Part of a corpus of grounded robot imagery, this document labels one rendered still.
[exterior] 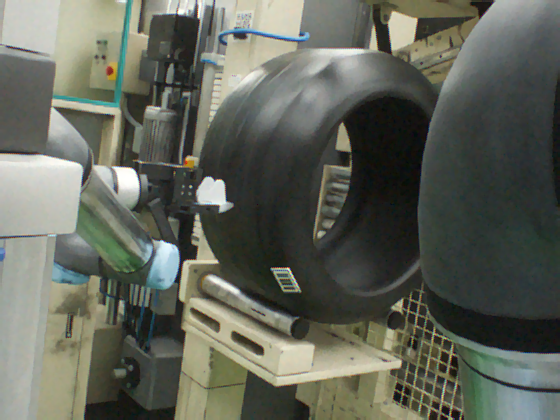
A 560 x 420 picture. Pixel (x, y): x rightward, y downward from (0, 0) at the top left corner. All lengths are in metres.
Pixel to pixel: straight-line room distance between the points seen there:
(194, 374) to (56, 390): 0.38
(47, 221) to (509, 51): 0.21
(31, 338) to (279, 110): 0.99
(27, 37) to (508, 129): 0.22
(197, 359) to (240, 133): 0.69
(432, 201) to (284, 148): 1.02
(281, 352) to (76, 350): 0.74
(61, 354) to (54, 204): 1.62
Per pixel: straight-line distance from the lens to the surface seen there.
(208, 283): 1.61
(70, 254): 1.15
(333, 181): 1.99
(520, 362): 0.26
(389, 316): 1.57
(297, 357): 1.41
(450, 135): 0.23
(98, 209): 0.90
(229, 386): 1.83
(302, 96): 1.29
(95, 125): 1.89
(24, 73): 0.34
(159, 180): 1.22
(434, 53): 1.80
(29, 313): 0.34
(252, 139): 1.30
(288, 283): 1.31
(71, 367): 1.97
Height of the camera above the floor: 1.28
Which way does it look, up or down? 6 degrees down
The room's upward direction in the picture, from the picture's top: 9 degrees clockwise
